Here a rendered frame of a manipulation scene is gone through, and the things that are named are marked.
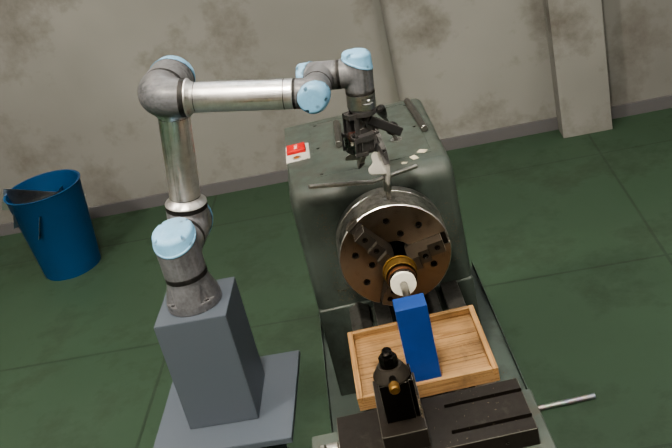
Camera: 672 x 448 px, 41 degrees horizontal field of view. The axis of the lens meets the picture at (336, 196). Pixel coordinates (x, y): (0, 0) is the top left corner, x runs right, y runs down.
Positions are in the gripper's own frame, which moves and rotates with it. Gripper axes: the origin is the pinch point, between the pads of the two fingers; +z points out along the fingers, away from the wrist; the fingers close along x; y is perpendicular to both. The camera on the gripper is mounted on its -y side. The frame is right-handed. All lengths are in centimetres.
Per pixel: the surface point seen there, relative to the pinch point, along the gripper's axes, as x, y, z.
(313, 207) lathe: -19.2, 10.6, 12.7
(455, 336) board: 23.4, -6.1, 41.7
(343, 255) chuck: -2.3, 11.4, 21.0
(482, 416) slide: 62, 15, 33
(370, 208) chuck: 0.1, 2.8, 8.6
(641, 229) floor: -84, -194, 118
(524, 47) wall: -221, -240, 62
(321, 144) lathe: -48.2, -8.9, 7.3
